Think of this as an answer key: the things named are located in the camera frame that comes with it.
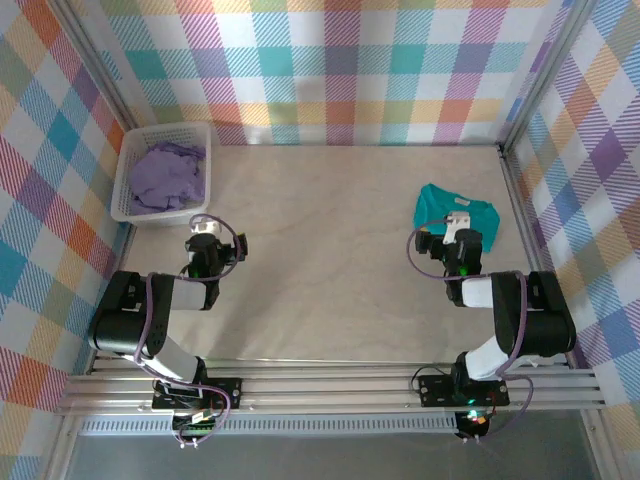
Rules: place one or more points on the purple t-shirt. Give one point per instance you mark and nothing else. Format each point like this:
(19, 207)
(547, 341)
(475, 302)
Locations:
(165, 175)

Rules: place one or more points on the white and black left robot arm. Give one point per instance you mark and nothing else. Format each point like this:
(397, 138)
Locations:
(180, 292)

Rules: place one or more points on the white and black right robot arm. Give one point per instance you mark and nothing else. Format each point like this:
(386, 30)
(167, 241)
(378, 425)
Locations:
(477, 292)

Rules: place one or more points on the folded teal t-shirt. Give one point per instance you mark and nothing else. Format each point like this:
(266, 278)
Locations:
(430, 200)

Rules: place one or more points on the white plastic basket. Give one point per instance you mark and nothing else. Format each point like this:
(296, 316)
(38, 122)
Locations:
(130, 150)

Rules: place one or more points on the small lit circuit board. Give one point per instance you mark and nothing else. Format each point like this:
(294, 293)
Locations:
(475, 420)

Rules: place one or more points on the green terminal circuit board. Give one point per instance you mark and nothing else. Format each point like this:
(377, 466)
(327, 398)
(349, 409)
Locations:
(197, 429)

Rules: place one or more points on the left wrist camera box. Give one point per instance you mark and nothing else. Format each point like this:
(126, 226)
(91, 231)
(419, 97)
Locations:
(206, 228)

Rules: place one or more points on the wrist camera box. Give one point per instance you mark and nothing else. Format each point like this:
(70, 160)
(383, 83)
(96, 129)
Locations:
(457, 222)
(206, 228)

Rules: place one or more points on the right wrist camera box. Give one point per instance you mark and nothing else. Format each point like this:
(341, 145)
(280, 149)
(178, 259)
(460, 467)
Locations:
(457, 222)

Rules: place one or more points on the aluminium side rail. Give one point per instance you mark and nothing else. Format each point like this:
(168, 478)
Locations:
(531, 250)

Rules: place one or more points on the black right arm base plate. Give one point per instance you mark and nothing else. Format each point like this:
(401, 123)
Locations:
(435, 390)

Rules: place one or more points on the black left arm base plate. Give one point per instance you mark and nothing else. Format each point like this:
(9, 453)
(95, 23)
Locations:
(227, 392)

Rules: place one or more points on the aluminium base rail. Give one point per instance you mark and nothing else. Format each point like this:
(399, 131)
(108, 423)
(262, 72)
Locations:
(325, 387)

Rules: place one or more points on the aluminium frame post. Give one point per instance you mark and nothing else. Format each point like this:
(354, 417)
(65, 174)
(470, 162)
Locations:
(97, 65)
(549, 65)

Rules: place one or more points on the aluminium frame bar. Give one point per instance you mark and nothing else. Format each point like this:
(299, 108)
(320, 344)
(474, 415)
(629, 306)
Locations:
(62, 450)
(600, 450)

